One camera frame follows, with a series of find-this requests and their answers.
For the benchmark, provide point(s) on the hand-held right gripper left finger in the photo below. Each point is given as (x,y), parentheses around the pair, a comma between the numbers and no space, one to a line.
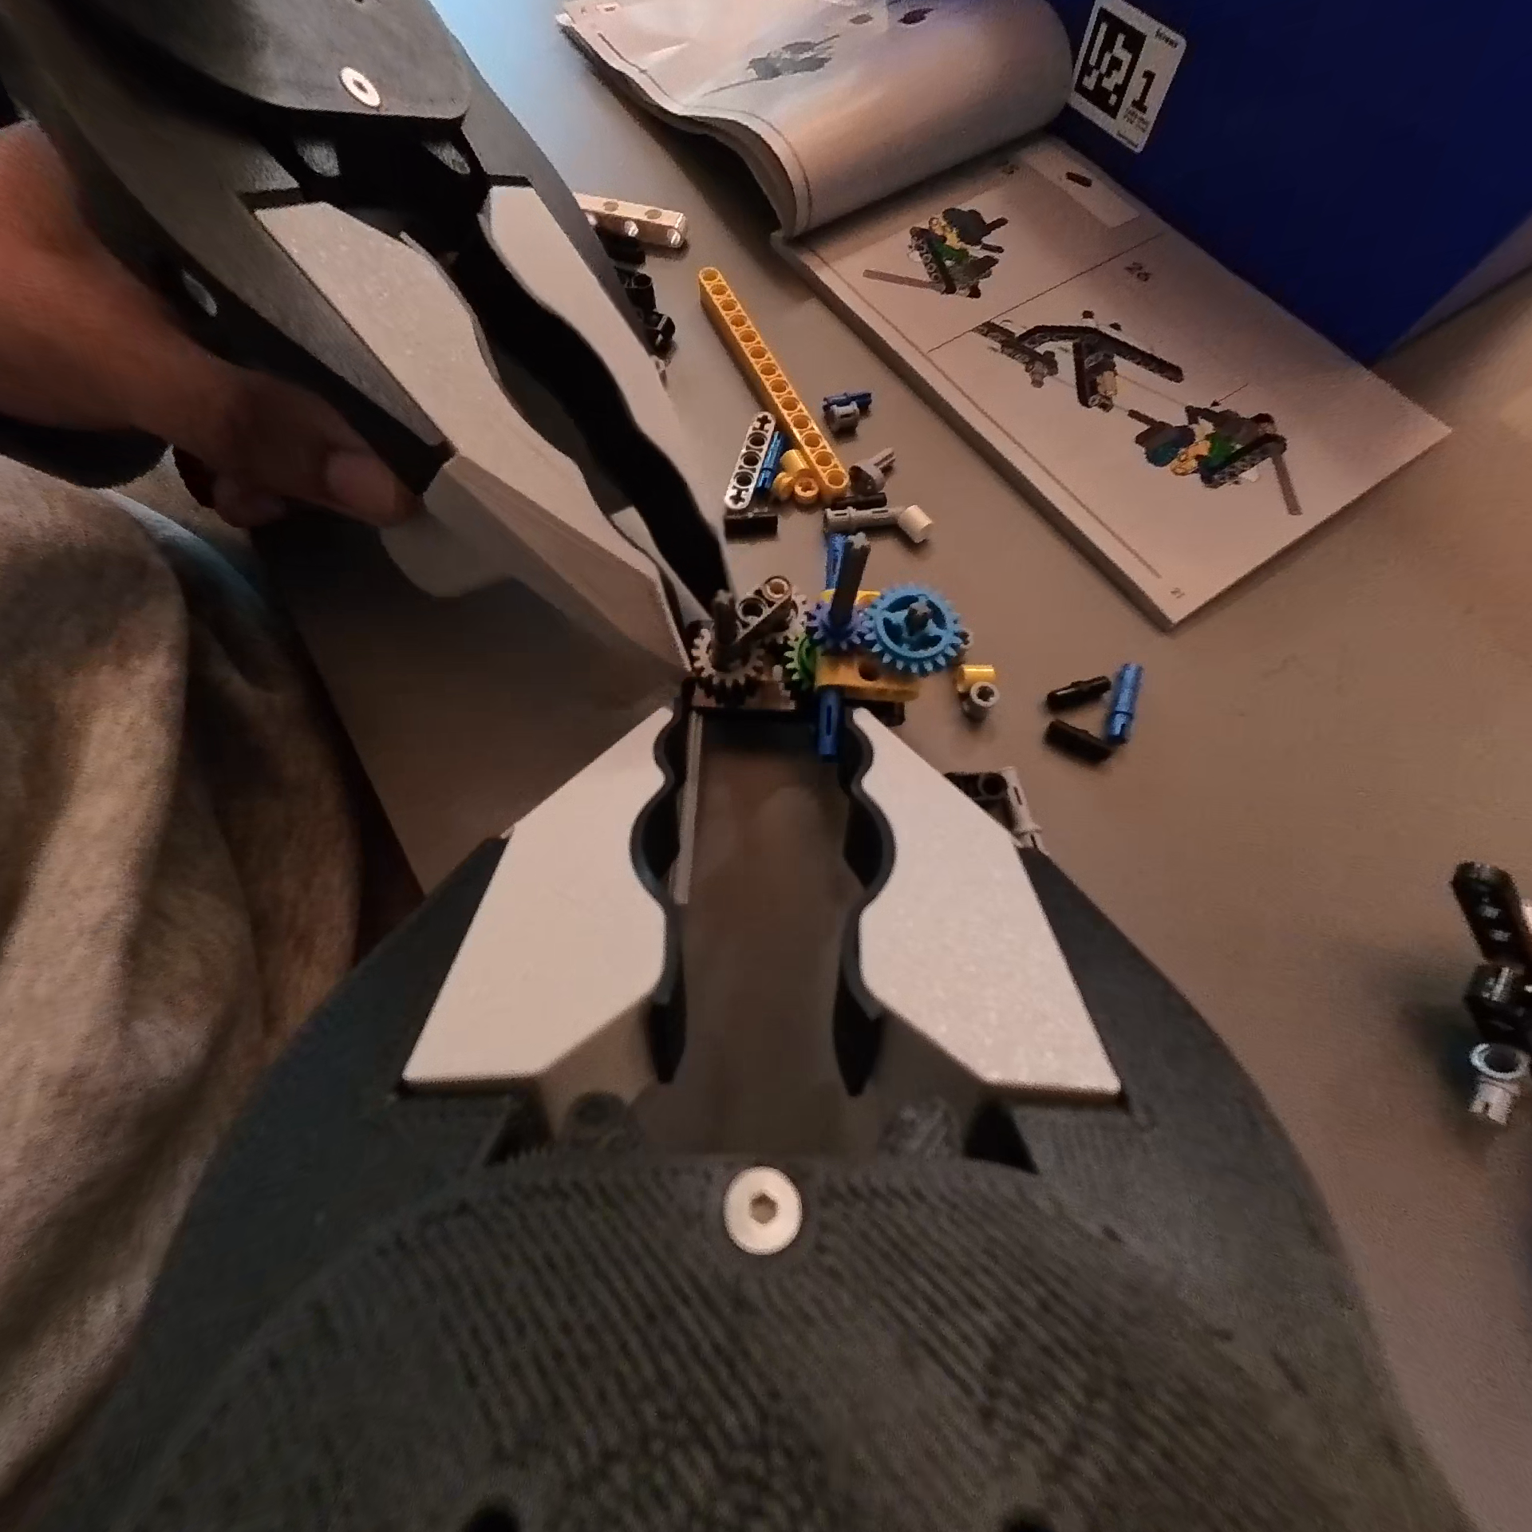
(550,957)

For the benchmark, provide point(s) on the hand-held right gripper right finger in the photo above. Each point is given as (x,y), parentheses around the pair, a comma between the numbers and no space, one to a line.
(982,957)

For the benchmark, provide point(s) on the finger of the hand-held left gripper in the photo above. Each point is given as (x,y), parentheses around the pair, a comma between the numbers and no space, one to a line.
(575,275)
(372,298)

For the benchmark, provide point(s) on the lego gear assembly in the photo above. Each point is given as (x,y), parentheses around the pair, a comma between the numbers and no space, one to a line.
(867,675)

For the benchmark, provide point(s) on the black lego connector pieces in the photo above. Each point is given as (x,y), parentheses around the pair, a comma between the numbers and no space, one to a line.
(647,306)

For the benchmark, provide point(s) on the white lego beam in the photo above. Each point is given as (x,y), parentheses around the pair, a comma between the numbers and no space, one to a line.
(641,219)

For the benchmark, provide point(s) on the long yellow lego beam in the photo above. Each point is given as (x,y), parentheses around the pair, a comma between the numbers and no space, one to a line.
(767,358)

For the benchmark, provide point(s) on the black lego pin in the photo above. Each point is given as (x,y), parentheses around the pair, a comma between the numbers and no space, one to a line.
(1078,739)
(1078,691)

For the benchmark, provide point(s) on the short grey lego beam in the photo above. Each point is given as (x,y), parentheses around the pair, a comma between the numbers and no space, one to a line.
(749,455)

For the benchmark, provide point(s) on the grey lego bush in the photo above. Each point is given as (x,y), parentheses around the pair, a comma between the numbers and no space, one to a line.
(985,702)

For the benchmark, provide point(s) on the small blue lego piece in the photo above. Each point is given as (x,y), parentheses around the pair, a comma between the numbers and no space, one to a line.
(776,453)

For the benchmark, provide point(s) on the small yellow lego piece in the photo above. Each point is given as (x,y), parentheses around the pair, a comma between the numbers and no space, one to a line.
(976,675)

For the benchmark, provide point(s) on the blue lego pin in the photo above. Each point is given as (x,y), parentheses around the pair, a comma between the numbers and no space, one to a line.
(1125,706)

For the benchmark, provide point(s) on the small black lego piece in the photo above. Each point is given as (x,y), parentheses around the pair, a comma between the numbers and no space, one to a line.
(751,518)

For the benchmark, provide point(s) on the blue grey lego connector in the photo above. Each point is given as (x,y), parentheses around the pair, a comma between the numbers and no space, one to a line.
(846,410)

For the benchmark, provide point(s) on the grey white lego pin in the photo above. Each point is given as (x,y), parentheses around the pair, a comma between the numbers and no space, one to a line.
(873,520)

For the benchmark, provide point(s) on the lego instruction booklet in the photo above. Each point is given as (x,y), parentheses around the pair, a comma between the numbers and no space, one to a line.
(1078,358)

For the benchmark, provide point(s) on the black lego beam with holes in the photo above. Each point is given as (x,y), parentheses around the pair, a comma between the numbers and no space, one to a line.
(1490,903)

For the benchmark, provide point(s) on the black lego block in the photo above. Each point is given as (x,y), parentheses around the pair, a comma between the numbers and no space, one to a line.
(1498,992)

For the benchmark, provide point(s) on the light grey lego connector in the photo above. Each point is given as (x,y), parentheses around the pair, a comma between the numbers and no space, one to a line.
(1496,1072)

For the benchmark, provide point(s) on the person's left hand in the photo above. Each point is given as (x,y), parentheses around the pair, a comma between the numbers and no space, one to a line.
(121,323)

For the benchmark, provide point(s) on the black white marker tag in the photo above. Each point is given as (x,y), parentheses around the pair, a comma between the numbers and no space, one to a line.
(1113,66)

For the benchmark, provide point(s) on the blue storage box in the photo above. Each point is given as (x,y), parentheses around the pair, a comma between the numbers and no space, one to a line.
(1341,155)

